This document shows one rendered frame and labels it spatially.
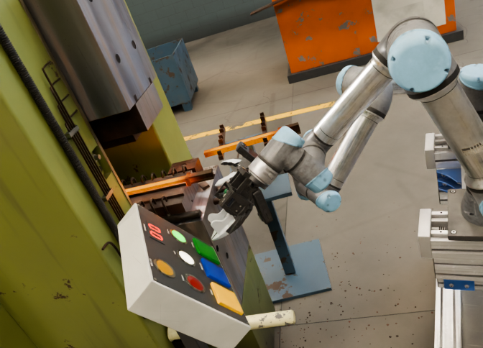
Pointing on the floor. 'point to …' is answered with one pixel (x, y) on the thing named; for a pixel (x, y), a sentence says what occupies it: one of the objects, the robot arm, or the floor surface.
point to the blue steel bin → (175, 72)
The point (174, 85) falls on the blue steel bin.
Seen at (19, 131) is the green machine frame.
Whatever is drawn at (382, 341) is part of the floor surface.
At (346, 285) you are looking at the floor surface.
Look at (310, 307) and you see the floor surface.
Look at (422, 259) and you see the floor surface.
